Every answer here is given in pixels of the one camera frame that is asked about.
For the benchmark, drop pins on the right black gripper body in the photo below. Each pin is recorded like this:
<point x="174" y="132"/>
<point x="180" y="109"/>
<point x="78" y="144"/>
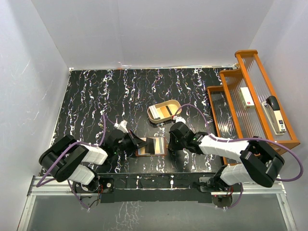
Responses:
<point x="175" y="144"/>

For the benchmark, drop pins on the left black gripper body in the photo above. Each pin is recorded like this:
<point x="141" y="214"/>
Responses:
<point x="129" y="143"/>

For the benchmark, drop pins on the brown leather card holder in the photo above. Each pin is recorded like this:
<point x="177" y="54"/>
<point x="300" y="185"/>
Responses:
<point x="155" y="146"/>

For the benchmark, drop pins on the stack of credit cards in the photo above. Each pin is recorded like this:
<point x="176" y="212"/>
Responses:
<point x="154" y="112"/>

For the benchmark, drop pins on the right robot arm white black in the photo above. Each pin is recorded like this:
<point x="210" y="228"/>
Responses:
<point x="256" y="160"/>

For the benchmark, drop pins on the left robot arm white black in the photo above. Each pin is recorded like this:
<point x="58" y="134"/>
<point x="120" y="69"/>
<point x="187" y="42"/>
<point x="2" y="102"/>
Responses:
<point x="64" y="159"/>

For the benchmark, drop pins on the beige oval tray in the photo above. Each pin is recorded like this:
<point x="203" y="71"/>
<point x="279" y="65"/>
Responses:
<point x="166" y="110"/>

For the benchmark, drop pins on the orange wooden tiered shelf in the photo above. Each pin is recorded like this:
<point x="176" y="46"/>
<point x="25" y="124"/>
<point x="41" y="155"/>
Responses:
<point x="230" y="117"/>

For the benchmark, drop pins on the white staple box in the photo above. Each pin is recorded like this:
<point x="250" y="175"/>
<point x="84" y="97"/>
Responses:
<point x="246" y="98"/>

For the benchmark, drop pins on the black beige stapler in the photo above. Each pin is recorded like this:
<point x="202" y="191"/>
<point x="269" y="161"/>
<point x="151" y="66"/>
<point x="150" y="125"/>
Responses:
<point x="272" y="110"/>

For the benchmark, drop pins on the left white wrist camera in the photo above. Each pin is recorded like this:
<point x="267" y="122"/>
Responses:
<point x="122" y="126"/>

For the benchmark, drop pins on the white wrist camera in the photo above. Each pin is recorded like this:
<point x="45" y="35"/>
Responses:
<point x="177" y="119"/>
<point x="122" y="126"/>

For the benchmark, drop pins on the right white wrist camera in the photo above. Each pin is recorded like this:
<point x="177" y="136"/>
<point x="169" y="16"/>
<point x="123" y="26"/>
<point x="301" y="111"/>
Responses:
<point x="177" y="119"/>

